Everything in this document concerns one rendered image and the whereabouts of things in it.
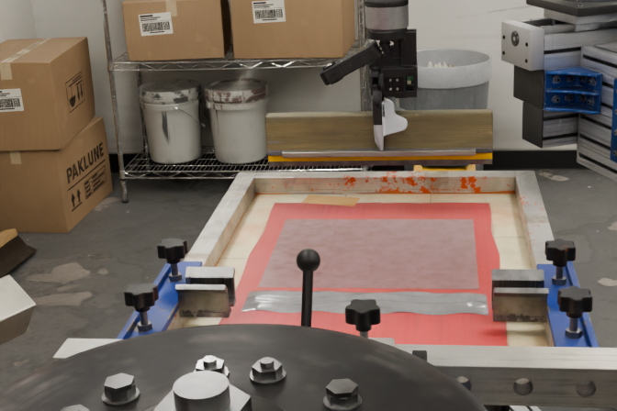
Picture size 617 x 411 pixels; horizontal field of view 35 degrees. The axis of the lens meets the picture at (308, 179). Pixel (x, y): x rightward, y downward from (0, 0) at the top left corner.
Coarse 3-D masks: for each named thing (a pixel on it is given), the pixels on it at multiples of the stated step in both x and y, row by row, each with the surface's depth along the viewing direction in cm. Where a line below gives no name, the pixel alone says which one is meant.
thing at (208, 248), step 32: (256, 192) 196; (288, 192) 195; (320, 192) 194; (352, 192) 193; (384, 192) 192; (416, 192) 192; (448, 192) 191; (480, 192) 190; (512, 192) 189; (224, 224) 171; (544, 224) 164; (192, 256) 157; (544, 256) 151
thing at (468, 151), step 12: (288, 156) 178; (300, 156) 178; (312, 156) 178; (324, 156) 178; (336, 156) 177; (348, 156) 177; (360, 156) 177; (372, 156) 176; (384, 156) 176; (396, 156) 176
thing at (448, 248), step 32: (384, 224) 177; (416, 224) 176; (448, 224) 175; (480, 224) 175; (384, 256) 163; (416, 256) 162; (448, 256) 161; (480, 256) 161; (384, 288) 151; (416, 288) 150; (448, 288) 150; (480, 288) 149; (384, 320) 140; (416, 320) 140; (448, 320) 140; (480, 320) 139
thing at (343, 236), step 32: (288, 224) 179; (320, 224) 178; (352, 224) 178; (256, 256) 165; (288, 256) 165; (320, 256) 164; (352, 256) 163; (256, 288) 153; (288, 288) 152; (320, 288) 152; (352, 288) 151; (224, 320) 143; (256, 320) 142; (288, 320) 142; (320, 320) 141
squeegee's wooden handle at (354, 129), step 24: (288, 120) 178; (312, 120) 177; (336, 120) 177; (360, 120) 176; (408, 120) 175; (432, 120) 174; (456, 120) 174; (480, 120) 173; (288, 144) 179; (312, 144) 179; (336, 144) 178; (360, 144) 177; (384, 144) 177; (408, 144) 176; (432, 144) 176; (456, 144) 175; (480, 144) 175
